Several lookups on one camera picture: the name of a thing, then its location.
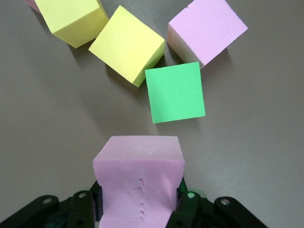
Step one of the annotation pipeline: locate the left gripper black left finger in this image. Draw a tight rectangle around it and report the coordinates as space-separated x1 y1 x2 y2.
2 181 103 228

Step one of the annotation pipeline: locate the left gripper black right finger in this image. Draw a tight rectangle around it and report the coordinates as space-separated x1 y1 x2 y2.
166 178 269 228

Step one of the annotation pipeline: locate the pink foam block with dents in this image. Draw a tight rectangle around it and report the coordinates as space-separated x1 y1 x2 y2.
92 135 185 228

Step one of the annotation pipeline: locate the brown table cover sheet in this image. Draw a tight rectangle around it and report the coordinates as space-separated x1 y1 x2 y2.
0 0 304 228

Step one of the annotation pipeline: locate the green foam block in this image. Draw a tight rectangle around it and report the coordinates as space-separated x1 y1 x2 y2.
144 62 206 124

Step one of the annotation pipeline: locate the yellow foam block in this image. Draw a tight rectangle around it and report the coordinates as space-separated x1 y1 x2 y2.
34 0 110 49
88 5 166 88

